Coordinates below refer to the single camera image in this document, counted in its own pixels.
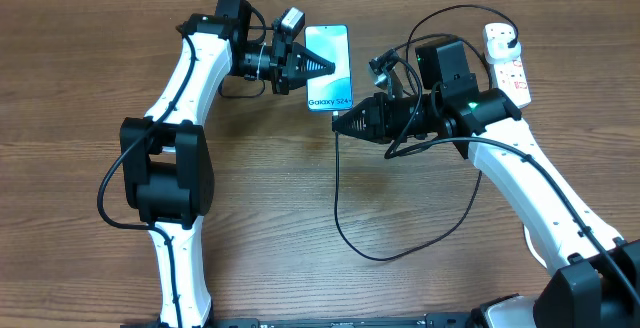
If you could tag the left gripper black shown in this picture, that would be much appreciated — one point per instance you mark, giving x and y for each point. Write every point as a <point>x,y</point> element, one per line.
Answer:
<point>286,61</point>

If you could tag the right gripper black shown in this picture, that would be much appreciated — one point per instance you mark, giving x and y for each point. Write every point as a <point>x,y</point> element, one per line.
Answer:
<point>378,112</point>

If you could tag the Samsung Galaxy smartphone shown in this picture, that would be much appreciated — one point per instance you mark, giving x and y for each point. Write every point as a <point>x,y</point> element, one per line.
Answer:
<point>332,92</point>

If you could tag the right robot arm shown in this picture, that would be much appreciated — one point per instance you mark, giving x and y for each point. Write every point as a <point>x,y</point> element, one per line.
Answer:
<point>593,270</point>

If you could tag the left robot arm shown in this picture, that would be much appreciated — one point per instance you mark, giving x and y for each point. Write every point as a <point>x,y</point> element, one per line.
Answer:
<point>168,173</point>

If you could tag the white charger plug adapter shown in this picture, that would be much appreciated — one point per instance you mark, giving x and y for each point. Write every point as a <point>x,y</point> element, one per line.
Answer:
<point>498,51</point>

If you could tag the white power strip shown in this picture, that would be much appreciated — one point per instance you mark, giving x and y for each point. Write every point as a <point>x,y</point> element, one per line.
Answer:
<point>509,77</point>

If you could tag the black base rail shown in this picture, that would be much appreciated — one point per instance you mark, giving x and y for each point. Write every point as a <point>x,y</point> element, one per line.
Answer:
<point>430,320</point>

